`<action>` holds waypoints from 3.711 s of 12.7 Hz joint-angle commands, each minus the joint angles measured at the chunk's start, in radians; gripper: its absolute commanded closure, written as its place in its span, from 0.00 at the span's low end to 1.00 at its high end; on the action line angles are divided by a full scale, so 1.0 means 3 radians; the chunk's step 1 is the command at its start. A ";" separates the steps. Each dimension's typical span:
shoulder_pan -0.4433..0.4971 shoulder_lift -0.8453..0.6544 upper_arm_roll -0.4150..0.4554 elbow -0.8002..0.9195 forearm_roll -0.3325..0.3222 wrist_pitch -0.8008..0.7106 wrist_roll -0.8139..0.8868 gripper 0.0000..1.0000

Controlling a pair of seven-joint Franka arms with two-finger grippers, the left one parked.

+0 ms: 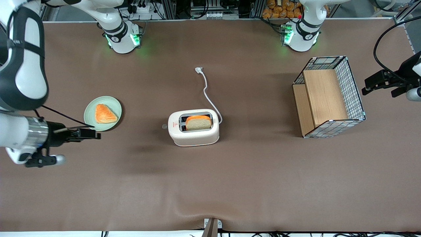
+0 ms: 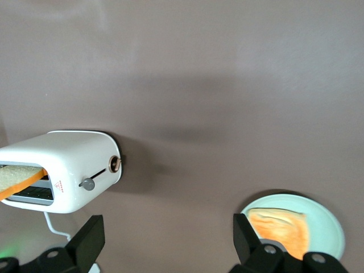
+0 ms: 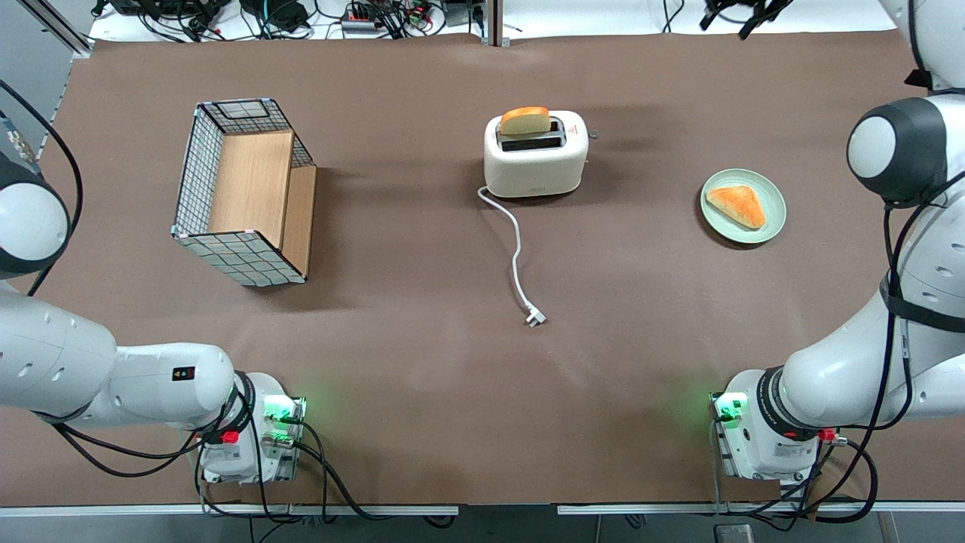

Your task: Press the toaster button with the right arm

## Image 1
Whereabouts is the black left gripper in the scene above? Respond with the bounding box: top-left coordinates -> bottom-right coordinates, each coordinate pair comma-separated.
362,51 -> 421,98

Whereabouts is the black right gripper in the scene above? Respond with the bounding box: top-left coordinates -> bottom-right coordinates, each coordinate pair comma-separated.
46,121 -> 101,148

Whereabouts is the white two-slot toaster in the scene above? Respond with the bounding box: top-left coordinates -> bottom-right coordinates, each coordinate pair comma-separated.
168,109 -> 220,147

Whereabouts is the pale green round plate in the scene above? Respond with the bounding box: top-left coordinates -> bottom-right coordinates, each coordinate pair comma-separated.
84,96 -> 122,132

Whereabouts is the triangular orange pastry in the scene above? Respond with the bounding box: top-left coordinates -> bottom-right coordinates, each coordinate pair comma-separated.
95,104 -> 118,124

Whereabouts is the bread slice with orange crust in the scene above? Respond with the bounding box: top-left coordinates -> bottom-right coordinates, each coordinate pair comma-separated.
185,115 -> 212,131

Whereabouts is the bag of bread rolls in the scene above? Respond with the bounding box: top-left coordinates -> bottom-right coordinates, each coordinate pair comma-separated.
262,0 -> 303,19

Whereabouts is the white power strip with plugs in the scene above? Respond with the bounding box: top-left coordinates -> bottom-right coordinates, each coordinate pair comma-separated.
128,0 -> 153,14

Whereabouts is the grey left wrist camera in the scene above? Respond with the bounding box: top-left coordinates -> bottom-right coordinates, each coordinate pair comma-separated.
406,87 -> 421,102

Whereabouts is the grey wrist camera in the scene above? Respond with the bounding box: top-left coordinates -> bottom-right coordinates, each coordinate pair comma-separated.
25,154 -> 67,168
406,87 -> 421,102

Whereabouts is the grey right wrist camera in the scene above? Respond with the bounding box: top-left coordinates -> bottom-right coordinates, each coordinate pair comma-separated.
25,154 -> 67,168

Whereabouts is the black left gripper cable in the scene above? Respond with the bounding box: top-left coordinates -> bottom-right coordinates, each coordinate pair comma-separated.
373,16 -> 421,83

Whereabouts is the wire basket with wooden shelf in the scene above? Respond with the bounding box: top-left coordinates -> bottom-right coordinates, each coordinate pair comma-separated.
292,56 -> 366,139

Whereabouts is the aluminium profile frame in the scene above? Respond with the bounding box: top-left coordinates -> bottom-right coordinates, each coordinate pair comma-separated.
393,7 -> 421,25

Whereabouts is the white toaster power cable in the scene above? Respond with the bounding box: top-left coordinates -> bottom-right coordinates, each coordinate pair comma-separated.
195,67 -> 223,124

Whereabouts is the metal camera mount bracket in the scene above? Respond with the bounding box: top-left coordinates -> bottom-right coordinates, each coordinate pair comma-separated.
204,218 -> 223,237

